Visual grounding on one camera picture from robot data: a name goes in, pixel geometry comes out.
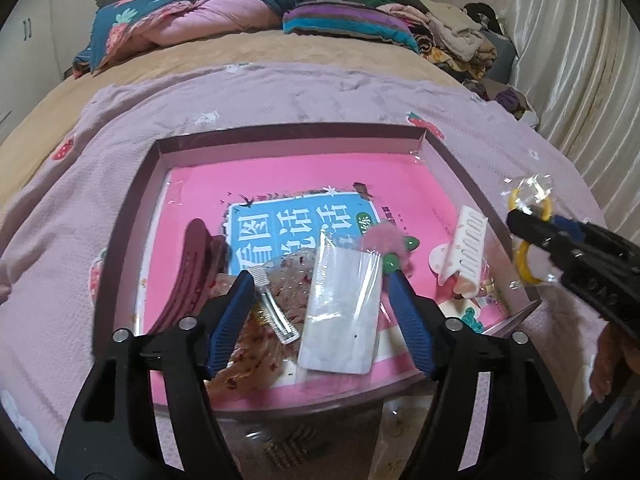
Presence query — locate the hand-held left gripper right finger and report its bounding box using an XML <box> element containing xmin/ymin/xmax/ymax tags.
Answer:
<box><xmin>385</xmin><ymin>272</ymin><xmax>586</xmax><ymax>480</ymax></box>

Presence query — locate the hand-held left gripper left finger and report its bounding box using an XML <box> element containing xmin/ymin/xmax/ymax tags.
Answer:
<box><xmin>55</xmin><ymin>270</ymin><xmax>256</xmax><ymax>480</ymax></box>

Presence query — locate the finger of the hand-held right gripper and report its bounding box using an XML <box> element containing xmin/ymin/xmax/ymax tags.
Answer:
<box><xmin>550</xmin><ymin>215</ymin><xmax>601</xmax><ymax>247</ymax></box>
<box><xmin>506</xmin><ymin>209</ymin><xmax>568</xmax><ymax>258</ymax></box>

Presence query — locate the clear packet of yellow rings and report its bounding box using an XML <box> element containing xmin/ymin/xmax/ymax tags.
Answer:
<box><xmin>500</xmin><ymin>172</ymin><xmax>567</xmax><ymax>288</ymax></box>

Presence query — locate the beige mesh bow hair clip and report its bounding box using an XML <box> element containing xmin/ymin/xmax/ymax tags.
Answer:
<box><xmin>205</xmin><ymin>252</ymin><xmax>386</xmax><ymax>397</ymax></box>

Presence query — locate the dark red hair clip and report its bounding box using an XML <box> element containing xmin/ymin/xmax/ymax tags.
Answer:
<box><xmin>144</xmin><ymin>217</ymin><xmax>231</xmax><ymax>336</ymax></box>

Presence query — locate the peach hair claw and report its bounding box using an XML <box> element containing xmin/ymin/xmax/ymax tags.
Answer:
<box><xmin>430</xmin><ymin>242</ymin><xmax>481</xmax><ymax>301</ymax></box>

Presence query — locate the clear packet with white card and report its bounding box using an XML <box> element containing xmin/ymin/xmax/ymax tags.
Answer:
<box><xmin>298</xmin><ymin>237</ymin><xmax>383</xmax><ymax>376</ymax></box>

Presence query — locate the pink pompom hair tie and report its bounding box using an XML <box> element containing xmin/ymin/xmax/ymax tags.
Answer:
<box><xmin>357</xmin><ymin>225</ymin><xmax>421</xmax><ymax>277</ymax></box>

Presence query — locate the dark cardboard tray box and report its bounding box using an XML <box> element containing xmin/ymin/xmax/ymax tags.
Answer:
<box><xmin>91</xmin><ymin>125</ymin><xmax>543</xmax><ymax>417</ymax></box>

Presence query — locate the person's right hand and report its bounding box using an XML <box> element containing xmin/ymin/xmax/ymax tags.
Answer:
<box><xmin>590</xmin><ymin>327</ymin><xmax>630</xmax><ymax>405</ymax></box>

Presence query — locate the cream curtain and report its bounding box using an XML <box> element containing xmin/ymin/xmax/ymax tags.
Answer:
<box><xmin>502</xmin><ymin>0</ymin><xmax>640</xmax><ymax>241</ymax></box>

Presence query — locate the grey blue cushion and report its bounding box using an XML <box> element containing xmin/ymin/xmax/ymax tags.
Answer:
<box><xmin>482</xmin><ymin>30</ymin><xmax>517</xmax><ymax>83</ymax></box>

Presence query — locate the purple printed blanket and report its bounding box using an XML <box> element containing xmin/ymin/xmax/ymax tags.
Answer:
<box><xmin>0</xmin><ymin>62</ymin><xmax>608</xmax><ymax>472</ymax></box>

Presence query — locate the pile of clothes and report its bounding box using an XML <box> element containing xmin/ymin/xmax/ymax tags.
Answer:
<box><xmin>365</xmin><ymin>0</ymin><xmax>538</xmax><ymax>126</ymax></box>

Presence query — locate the tan bed sheet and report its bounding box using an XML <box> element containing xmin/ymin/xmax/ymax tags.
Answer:
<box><xmin>0</xmin><ymin>27</ymin><xmax>471</xmax><ymax>211</ymax></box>

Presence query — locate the striped pillow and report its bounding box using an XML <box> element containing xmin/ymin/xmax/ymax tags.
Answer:
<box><xmin>282</xmin><ymin>1</ymin><xmax>421</xmax><ymax>56</ymax></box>

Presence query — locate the floral blue and pink duvet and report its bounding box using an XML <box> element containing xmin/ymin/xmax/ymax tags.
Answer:
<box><xmin>72</xmin><ymin>0</ymin><xmax>297</xmax><ymax>78</ymax></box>

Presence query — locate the white wardrobe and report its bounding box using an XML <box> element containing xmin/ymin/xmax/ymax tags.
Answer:
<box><xmin>0</xmin><ymin>0</ymin><xmax>101</xmax><ymax>133</ymax></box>

